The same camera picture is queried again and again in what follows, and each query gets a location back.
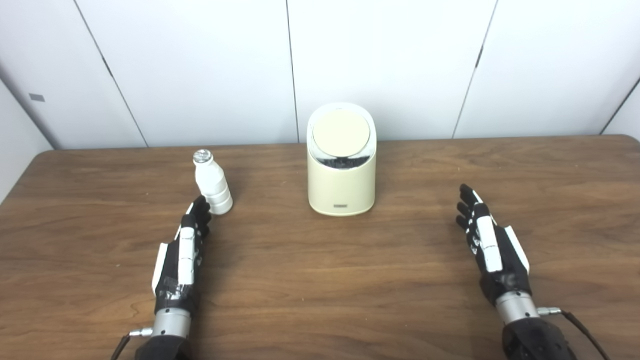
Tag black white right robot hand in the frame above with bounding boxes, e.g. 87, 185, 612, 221
455, 183, 532, 307

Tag black bin liner bag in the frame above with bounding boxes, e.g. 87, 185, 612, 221
315, 153, 371, 170

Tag cream-colored bin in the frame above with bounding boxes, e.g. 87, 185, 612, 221
306, 102, 377, 217

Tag small white plastic bottle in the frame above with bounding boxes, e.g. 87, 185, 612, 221
193, 149, 234, 216

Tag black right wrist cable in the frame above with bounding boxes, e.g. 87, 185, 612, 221
537, 306, 611, 360

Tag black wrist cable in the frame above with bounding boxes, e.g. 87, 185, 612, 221
111, 327, 153, 360
537, 306, 611, 360

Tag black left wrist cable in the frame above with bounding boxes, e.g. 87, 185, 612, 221
111, 327, 153, 360

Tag cream round bin lid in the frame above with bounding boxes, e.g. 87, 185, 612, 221
312, 109, 371, 157

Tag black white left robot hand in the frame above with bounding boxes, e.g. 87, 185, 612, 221
151, 195, 213, 315

